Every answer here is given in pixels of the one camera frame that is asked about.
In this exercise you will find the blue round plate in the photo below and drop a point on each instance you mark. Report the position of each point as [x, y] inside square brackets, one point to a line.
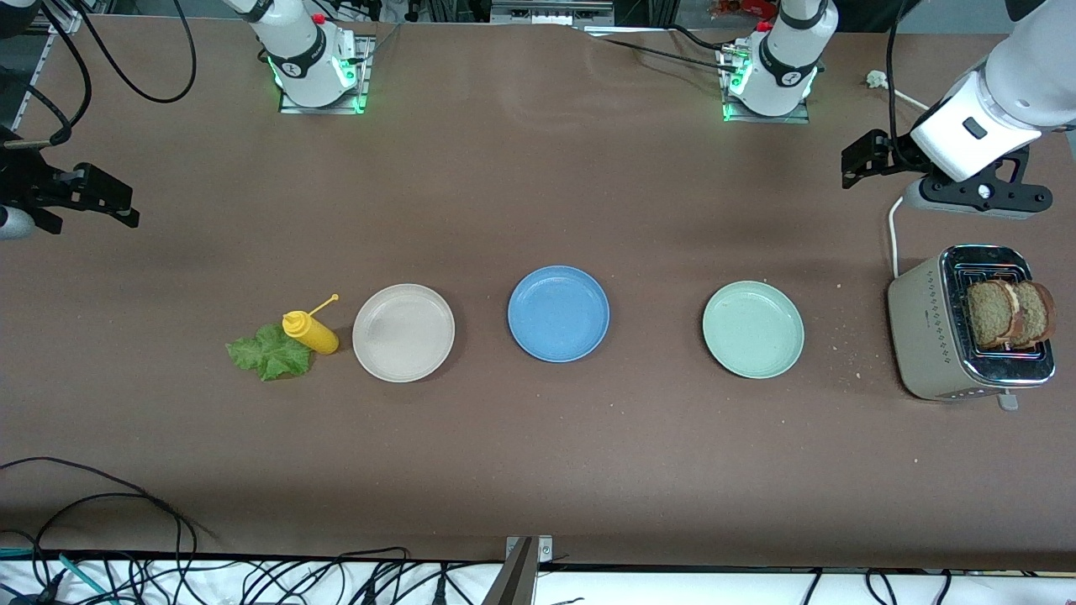
[558, 314]

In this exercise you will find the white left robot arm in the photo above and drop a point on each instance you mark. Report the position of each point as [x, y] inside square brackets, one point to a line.
[782, 67]

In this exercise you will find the brown bread slice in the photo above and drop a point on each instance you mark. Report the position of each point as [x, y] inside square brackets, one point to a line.
[992, 315]
[1038, 315]

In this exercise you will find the green lettuce leaf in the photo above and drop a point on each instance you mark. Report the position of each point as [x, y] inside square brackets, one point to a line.
[269, 357]

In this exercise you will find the beige round plate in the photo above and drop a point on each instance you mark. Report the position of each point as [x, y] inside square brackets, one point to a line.
[403, 334]

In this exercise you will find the red object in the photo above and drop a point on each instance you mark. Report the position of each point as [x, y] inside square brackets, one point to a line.
[748, 8]

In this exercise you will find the yellow mustard squeeze bottle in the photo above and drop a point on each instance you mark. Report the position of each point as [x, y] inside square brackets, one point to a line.
[315, 334]

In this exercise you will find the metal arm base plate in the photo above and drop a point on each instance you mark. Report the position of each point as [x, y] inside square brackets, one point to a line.
[799, 118]
[367, 67]

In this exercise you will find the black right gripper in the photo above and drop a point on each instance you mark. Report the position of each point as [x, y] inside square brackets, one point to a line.
[25, 181]

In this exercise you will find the aluminium profile bar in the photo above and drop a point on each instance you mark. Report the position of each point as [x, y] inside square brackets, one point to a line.
[514, 584]

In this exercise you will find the black left camera bracket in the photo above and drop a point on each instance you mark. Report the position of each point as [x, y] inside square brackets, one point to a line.
[1021, 198]

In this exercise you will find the silver metal frame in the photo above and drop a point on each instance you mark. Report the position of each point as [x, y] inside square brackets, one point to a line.
[546, 13]

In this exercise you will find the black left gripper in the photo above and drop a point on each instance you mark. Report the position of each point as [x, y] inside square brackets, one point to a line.
[893, 152]

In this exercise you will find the light green round plate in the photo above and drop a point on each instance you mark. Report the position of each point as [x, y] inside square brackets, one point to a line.
[753, 329]

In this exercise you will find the metal corner bracket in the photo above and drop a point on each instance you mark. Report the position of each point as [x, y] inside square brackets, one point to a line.
[545, 550]

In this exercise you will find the beige silver toaster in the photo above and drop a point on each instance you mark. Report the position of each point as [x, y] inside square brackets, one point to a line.
[920, 336]

